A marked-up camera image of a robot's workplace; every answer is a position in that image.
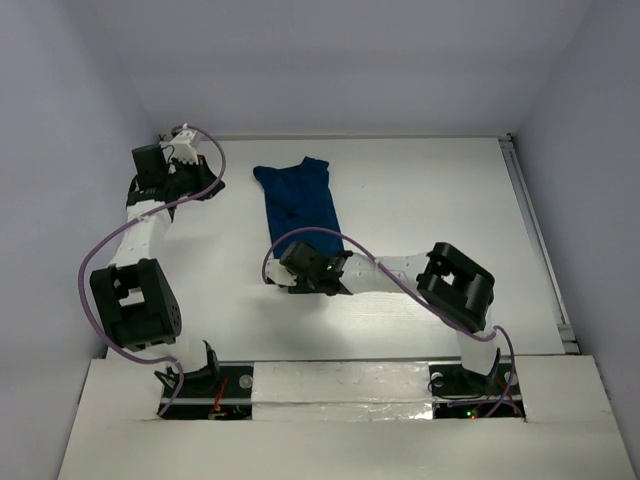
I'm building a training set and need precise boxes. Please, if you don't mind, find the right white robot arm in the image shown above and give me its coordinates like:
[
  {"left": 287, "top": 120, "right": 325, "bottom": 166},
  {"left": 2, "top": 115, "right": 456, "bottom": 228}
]
[{"left": 266, "top": 241, "right": 500, "bottom": 392}]

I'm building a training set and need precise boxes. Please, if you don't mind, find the silver foil tape strip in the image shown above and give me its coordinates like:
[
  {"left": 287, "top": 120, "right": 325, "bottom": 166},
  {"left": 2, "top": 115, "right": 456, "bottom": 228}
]
[{"left": 251, "top": 361, "right": 433, "bottom": 422}]

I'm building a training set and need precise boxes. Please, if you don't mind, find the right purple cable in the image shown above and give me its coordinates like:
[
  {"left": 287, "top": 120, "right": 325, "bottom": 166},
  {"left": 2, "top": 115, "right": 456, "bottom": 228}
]
[{"left": 262, "top": 227, "right": 517, "bottom": 419}]

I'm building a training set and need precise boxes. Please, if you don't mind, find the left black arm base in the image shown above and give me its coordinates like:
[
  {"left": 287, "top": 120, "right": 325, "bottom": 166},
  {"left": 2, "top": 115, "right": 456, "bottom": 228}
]
[{"left": 161, "top": 362, "right": 254, "bottom": 421}]

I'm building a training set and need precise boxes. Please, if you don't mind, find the blue mickey mouse t-shirt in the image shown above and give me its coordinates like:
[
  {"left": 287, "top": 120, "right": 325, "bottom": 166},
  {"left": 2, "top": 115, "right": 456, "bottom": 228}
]
[{"left": 253, "top": 157, "right": 344, "bottom": 258}]

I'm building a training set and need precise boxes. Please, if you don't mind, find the purple cable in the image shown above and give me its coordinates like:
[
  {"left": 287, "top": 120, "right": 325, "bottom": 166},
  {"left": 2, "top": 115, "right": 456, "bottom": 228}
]
[
  {"left": 262, "top": 227, "right": 517, "bottom": 419},
  {"left": 77, "top": 125, "right": 229, "bottom": 416}
]

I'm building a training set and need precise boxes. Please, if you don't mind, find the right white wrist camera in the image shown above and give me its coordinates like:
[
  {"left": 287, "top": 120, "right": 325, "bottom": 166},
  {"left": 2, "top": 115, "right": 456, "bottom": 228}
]
[{"left": 264, "top": 258, "right": 297, "bottom": 288}]

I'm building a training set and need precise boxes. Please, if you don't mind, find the aluminium rail at table edge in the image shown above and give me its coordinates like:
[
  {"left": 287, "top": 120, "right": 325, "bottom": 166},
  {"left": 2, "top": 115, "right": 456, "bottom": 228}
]
[{"left": 498, "top": 135, "right": 582, "bottom": 355}]

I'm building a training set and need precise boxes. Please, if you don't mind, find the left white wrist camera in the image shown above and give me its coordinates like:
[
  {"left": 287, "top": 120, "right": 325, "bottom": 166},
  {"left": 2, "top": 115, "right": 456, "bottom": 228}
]
[{"left": 166, "top": 124, "right": 203, "bottom": 165}]

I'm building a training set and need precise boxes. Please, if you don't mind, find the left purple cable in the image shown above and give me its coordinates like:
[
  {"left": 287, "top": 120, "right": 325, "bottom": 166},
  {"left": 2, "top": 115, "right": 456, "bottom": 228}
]
[{"left": 77, "top": 125, "right": 229, "bottom": 416}]

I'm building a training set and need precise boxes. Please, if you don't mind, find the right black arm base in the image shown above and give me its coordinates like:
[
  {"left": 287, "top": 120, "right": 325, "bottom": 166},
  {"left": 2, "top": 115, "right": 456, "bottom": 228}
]
[{"left": 427, "top": 362, "right": 525, "bottom": 420}]

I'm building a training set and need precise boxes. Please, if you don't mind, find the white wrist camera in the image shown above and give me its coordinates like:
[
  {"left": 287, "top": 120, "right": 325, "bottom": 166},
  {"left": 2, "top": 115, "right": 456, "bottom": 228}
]
[
  {"left": 264, "top": 258, "right": 297, "bottom": 288},
  {"left": 166, "top": 124, "right": 203, "bottom": 165}
]

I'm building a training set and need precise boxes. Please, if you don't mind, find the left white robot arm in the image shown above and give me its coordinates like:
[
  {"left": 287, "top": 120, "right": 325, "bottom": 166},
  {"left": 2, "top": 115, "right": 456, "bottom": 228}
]
[{"left": 89, "top": 140, "right": 224, "bottom": 376}]

